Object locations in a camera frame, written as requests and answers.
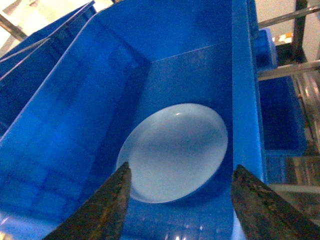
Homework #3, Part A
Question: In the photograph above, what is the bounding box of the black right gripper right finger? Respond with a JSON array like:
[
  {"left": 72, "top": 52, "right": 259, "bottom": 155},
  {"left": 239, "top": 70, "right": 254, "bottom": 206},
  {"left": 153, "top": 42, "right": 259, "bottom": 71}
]
[{"left": 231, "top": 164, "right": 320, "bottom": 240}]

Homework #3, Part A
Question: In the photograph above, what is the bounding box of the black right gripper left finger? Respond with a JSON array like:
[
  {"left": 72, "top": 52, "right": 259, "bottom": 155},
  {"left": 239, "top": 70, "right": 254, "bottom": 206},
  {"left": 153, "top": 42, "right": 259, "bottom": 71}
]
[{"left": 44, "top": 161, "right": 132, "bottom": 240}]

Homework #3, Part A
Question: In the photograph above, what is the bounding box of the light blue oval tray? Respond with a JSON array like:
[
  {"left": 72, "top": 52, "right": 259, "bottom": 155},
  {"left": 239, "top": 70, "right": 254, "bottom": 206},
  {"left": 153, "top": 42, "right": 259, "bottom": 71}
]
[{"left": 116, "top": 103, "right": 229, "bottom": 204}]

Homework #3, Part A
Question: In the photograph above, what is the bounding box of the blue bin holding tray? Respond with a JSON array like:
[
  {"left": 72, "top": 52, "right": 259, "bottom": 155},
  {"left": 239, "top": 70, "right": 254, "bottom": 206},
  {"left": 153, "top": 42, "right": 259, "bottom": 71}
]
[{"left": 0, "top": 0, "right": 264, "bottom": 240}]

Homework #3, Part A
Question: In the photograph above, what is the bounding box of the blue bin at right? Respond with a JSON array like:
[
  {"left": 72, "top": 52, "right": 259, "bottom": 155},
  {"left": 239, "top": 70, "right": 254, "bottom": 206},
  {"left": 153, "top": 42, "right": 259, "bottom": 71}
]
[{"left": 258, "top": 76, "right": 307, "bottom": 156}]

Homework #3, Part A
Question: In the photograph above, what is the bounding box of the blue bin at left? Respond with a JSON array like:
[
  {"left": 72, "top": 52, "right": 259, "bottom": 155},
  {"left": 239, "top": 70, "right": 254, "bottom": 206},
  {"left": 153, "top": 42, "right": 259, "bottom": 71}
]
[{"left": 0, "top": 0, "right": 96, "bottom": 135}]

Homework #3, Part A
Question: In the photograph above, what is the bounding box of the metal shelf frame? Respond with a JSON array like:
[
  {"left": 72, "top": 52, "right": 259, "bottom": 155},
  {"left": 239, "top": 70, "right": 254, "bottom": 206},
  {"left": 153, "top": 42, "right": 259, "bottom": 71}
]
[{"left": 257, "top": 0, "right": 320, "bottom": 151}]

